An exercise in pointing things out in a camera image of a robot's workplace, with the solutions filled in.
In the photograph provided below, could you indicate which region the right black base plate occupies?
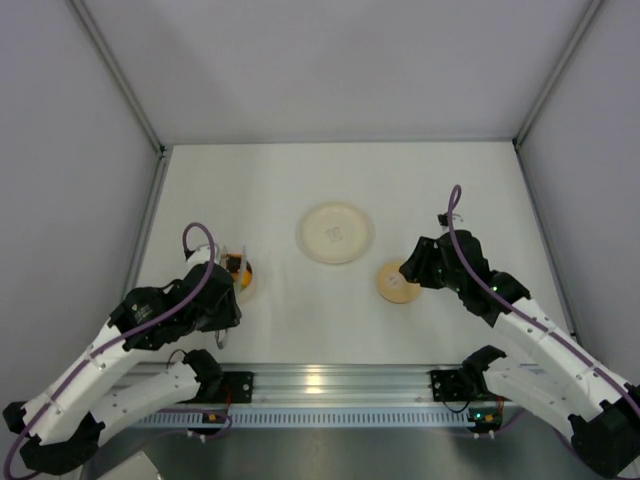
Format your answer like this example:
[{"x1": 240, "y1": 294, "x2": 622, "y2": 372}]
[{"x1": 429, "y1": 368, "x2": 489, "y2": 403}]

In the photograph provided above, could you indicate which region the grey slotted cable duct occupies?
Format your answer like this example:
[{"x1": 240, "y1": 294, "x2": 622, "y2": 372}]
[{"x1": 134, "y1": 405, "x2": 500, "y2": 429}]

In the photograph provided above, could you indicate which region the aluminium mounting rail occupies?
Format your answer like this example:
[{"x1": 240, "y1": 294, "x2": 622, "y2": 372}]
[{"x1": 114, "y1": 362, "x2": 551, "y2": 409}]

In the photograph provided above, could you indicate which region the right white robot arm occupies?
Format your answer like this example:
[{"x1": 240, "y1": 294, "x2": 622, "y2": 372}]
[{"x1": 399, "y1": 230, "x2": 639, "y2": 479}]

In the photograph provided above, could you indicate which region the dark chocolate oval cookie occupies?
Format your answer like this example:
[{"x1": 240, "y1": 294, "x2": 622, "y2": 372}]
[{"x1": 225, "y1": 254, "x2": 243, "y2": 273}]

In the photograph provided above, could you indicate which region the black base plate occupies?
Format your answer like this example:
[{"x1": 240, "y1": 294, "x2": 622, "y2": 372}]
[
  {"x1": 429, "y1": 368, "x2": 489, "y2": 403},
  {"x1": 197, "y1": 371, "x2": 255, "y2": 404}
]

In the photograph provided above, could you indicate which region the cream ceramic plate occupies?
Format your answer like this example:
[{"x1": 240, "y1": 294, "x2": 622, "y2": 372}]
[{"x1": 296, "y1": 201, "x2": 374, "y2": 265}]

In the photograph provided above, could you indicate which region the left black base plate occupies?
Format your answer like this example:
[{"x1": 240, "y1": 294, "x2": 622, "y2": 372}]
[{"x1": 197, "y1": 371, "x2": 255, "y2": 404}]

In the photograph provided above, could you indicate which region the cream steel lunch container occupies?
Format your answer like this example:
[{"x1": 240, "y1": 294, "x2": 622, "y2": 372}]
[{"x1": 220, "y1": 248, "x2": 257, "y2": 304}]

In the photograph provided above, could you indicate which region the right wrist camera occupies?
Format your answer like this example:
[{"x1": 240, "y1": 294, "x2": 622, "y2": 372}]
[{"x1": 437, "y1": 213, "x2": 464, "y2": 233}]

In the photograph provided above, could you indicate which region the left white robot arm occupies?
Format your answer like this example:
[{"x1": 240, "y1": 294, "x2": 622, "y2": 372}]
[{"x1": 2, "y1": 261, "x2": 241, "y2": 478}]

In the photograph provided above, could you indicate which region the beige round lid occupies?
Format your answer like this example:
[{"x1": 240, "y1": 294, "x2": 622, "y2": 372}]
[{"x1": 376, "y1": 260, "x2": 421, "y2": 304}]

